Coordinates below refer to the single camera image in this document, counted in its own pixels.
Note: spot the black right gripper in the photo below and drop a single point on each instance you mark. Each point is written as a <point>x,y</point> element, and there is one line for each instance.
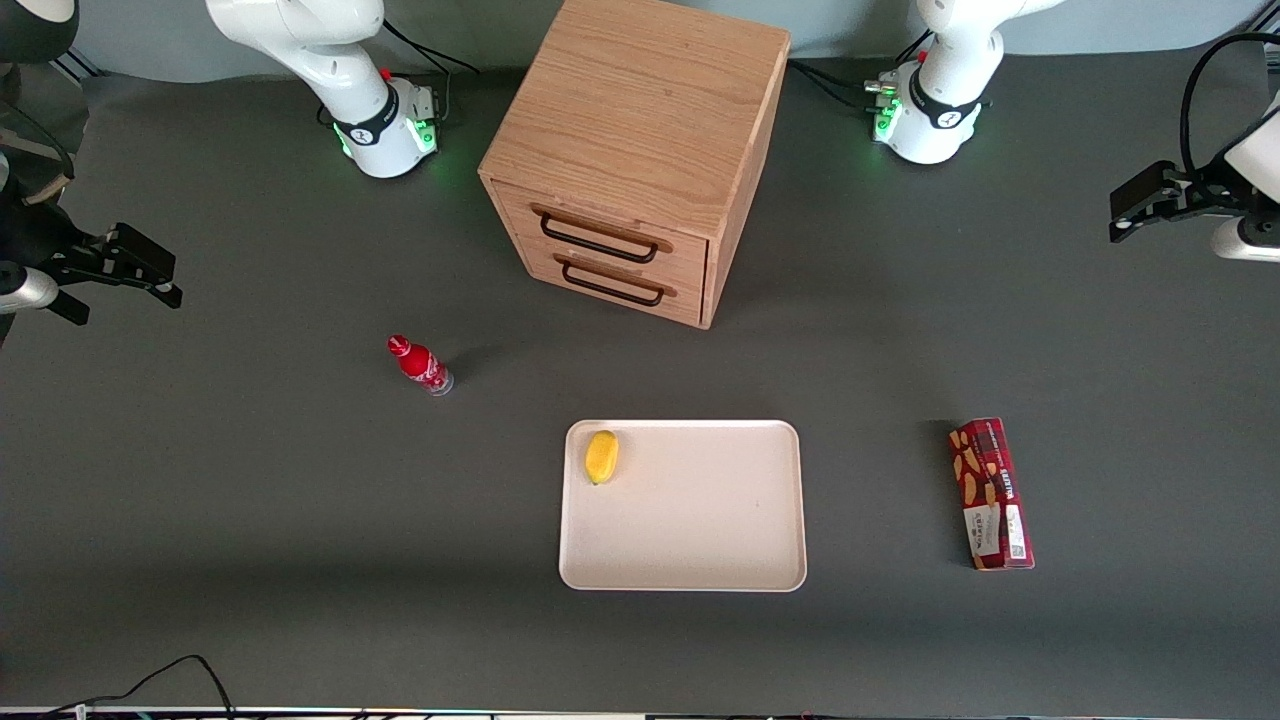
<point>40,243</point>

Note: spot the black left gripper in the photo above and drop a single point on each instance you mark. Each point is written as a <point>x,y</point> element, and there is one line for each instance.
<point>1203,192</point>

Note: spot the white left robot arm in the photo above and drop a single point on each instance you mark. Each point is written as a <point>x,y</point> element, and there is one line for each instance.
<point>945,110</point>

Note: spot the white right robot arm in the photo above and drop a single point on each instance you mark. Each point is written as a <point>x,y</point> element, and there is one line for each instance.
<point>372,120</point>

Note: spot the red cookie box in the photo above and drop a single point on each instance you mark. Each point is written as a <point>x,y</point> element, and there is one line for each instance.
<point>990,490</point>

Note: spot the cream plastic tray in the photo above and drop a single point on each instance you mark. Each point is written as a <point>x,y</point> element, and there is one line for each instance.
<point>690,520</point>

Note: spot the red cola bottle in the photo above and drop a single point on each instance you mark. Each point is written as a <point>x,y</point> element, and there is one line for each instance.
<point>420,364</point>

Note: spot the wooden drawer cabinet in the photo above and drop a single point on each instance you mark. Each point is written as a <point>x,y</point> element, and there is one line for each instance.
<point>640,110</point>

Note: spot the wooden drawer front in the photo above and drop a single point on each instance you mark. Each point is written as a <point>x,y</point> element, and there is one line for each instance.
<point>620,285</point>
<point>610,225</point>

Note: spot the yellow lemon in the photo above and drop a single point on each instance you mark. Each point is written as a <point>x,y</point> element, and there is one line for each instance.
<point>601,456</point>

